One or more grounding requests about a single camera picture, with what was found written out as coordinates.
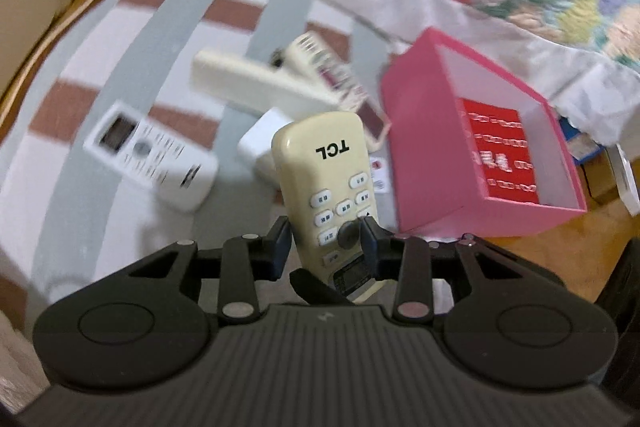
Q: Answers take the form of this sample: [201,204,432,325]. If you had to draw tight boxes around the brown cardboard box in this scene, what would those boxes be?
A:
[582,152,618,205]

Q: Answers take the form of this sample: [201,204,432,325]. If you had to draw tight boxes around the blue box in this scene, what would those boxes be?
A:
[559,117,604,166]

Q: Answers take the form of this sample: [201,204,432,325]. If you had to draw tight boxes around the white flat box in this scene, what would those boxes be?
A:
[606,144,640,217]

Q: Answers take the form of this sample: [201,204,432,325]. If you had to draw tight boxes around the white TCL remote with screen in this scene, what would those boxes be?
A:
[84,101,219,212]

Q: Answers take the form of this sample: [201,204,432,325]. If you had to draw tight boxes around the red glasses-print card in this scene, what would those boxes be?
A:
[461,98,539,205]

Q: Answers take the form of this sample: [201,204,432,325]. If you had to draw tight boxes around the long cream remote control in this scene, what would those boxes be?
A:
[190,48,340,120]

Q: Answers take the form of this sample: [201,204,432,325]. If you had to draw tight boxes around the small white box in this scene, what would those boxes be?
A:
[238,107,292,187]

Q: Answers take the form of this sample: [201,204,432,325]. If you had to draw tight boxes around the cream TCL remote control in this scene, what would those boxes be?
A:
[271,112,384,303]

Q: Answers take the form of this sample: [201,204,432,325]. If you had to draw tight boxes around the cream Qunda remote purple buttons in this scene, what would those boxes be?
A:
[270,31,390,153]

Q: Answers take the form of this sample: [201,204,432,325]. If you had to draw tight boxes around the pink cardboard box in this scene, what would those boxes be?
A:
[380,28,587,237]

